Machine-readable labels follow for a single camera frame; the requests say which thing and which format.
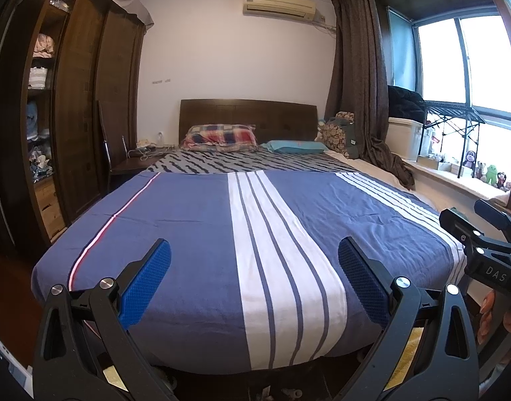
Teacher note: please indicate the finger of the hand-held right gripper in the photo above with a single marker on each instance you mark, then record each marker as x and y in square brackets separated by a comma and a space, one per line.
[460, 227]
[500, 219]

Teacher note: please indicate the patterned cushion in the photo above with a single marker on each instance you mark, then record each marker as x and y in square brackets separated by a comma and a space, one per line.
[337, 135]

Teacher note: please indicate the brown curtain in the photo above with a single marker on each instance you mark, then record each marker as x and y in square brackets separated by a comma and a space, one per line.
[358, 71]

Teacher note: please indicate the pink folded clothes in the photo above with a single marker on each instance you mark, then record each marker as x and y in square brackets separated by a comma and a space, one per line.
[44, 46]

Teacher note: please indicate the patterned clothes pile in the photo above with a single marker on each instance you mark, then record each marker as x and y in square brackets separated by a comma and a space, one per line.
[42, 163]

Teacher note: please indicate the green frog plush toy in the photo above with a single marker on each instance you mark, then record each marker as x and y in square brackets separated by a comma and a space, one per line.
[491, 174]

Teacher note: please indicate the blue striped blanket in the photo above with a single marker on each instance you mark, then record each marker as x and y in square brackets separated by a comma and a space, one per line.
[188, 225]

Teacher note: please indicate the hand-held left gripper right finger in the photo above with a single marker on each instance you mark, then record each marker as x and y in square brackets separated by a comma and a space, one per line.
[362, 277]

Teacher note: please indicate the light blue folded clothes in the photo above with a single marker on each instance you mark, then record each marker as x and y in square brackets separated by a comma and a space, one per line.
[33, 121]

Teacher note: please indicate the wall air conditioner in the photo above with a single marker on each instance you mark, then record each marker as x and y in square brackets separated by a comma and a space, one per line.
[278, 5]

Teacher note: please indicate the dark wooden headboard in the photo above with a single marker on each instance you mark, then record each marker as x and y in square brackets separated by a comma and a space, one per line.
[272, 112]

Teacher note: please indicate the monkey plush toy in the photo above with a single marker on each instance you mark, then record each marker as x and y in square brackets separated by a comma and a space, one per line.
[469, 159]

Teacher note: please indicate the teal pillow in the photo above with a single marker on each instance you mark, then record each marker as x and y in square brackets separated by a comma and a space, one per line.
[295, 147]

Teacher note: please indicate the dark wooden wardrobe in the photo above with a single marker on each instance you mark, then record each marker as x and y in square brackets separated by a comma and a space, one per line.
[80, 92]

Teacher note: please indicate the person's right hand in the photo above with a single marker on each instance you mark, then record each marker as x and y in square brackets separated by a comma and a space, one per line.
[485, 315]

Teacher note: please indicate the zebra patterned sheet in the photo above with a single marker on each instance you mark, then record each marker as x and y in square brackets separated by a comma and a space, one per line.
[238, 162]

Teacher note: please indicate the light wooden drawer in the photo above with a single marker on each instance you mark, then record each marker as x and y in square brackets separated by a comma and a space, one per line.
[50, 206]

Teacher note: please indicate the black jacket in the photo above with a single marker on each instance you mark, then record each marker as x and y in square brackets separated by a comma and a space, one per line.
[406, 102]

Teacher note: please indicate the smartphone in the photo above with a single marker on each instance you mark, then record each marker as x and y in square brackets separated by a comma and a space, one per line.
[9, 363]

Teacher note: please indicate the grey roller blind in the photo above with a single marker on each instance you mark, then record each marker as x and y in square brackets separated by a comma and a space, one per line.
[402, 46]

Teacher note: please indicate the dark wooden chair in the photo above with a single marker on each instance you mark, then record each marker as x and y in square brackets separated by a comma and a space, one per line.
[113, 163]

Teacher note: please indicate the white striped folded clothes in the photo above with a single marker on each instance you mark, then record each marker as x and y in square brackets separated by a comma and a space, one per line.
[40, 77]

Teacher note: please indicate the plaid pillow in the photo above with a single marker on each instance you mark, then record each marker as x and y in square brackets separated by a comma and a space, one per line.
[220, 137]

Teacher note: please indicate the black metal rack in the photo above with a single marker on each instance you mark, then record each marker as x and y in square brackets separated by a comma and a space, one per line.
[452, 112]

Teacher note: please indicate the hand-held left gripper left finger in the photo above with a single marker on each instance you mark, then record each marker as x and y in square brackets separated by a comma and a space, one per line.
[149, 277]

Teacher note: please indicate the white storage box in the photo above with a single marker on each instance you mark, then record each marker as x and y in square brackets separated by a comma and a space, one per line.
[406, 138]

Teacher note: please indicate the brown plush toy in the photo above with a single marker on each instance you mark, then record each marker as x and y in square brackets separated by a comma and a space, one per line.
[503, 181]

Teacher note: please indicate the grey bear plush toy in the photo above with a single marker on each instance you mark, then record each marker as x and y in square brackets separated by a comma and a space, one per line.
[482, 170]

